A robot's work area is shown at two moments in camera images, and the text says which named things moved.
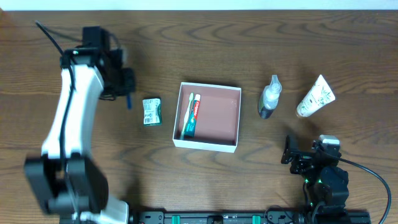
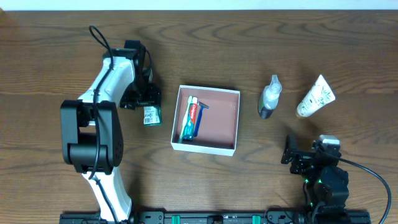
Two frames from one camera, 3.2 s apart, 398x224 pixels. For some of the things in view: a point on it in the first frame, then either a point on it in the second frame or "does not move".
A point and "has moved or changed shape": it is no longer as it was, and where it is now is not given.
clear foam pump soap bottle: x=270 y=98 does not move
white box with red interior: x=217 y=127 does not move
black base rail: x=251 y=217 does not move
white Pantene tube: x=319 y=96 does not move
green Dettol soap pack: x=152 y=112 does not move
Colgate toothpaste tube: x=190 y=130 has moved or changed shape
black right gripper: x=298 y=160 does not move
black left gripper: x=125 y=83 → x=148 y=100
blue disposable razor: x=129 y=102 has moved or changed shape
